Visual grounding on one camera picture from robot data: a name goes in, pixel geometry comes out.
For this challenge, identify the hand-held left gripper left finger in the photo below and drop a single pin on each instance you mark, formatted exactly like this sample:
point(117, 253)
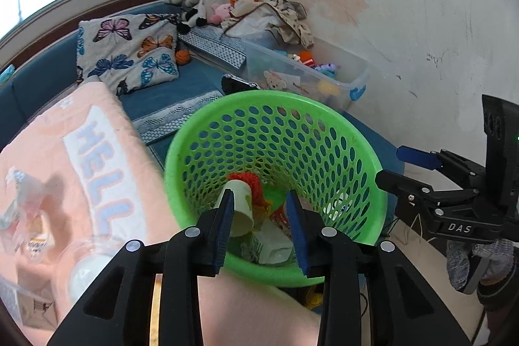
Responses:
point(225, 228)

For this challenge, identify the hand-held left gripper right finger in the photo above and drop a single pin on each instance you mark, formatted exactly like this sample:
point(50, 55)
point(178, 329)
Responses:
point(298, 236)

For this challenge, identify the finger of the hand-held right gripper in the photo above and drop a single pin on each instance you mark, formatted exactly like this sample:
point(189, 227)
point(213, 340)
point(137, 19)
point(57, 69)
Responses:
point(405, 188)
point(415, 157)

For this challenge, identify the white paper cup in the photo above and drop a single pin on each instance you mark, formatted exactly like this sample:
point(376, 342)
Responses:
point(242, 208)

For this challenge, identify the green plastic basket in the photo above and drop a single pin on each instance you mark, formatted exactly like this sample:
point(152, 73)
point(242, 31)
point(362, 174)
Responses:
point(284, 135)

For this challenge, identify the clear round plastic container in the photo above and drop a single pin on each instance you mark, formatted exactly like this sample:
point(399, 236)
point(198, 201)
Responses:
point(87, 277)

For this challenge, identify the clear plastic bag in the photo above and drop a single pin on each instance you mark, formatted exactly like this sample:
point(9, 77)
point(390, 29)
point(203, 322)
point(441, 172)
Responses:
point(28, 208)

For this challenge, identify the person's right forearm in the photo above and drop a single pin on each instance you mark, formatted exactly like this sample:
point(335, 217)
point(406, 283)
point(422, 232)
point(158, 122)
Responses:
point(500, 295)

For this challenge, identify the person's right hand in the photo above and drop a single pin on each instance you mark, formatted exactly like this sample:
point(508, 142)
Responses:
point(496, 257)

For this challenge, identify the clear plastic storage bin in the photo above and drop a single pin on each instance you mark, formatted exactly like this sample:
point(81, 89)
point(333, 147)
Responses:
point(348, 78)

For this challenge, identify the blue patterned rug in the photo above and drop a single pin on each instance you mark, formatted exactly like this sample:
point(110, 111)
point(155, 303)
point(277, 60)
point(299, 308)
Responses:
point(170, 115)

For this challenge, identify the pile of colourful toys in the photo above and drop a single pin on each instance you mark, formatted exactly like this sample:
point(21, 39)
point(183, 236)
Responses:
point(308, 60)

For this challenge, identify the small orange toy basketball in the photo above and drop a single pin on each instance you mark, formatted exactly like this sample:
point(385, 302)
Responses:
point(183, 58)

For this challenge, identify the grey patterned mat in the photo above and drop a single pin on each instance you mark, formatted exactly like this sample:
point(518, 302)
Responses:
point(215, 46)

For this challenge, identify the pink printed blanket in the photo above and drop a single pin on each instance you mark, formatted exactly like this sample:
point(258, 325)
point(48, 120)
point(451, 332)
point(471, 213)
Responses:
point(52, 135)

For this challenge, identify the beige patterned garment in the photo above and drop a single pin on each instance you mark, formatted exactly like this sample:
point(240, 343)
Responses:
point(267, 21)

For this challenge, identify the butterfly print pillow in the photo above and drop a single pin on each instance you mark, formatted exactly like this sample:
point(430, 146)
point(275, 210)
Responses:
point(121, 50)

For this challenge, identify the pink plush toy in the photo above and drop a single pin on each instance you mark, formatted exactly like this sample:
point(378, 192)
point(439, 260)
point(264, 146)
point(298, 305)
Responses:
point(221, 13)

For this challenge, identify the black and white cow plush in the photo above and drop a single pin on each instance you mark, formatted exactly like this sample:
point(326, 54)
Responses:
point(202, 1)

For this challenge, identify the teal tissue pack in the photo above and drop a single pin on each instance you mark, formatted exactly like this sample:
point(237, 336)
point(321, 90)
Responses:
point(6, 73)

